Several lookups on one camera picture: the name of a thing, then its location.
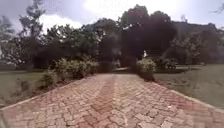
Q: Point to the green bush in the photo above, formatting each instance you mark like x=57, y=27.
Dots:
x=146, y=68

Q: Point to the pale kerb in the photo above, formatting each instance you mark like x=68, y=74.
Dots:
x=200, y=101

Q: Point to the wood of dark trees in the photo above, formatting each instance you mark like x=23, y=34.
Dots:
x=66, y=43

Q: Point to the green bushes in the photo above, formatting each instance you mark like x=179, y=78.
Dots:
x=71, y=68

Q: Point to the red brick path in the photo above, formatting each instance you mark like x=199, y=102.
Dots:
x=113, y=106

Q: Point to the grass field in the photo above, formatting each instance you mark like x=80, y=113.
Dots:
x=13, y=83
x=200, y=83

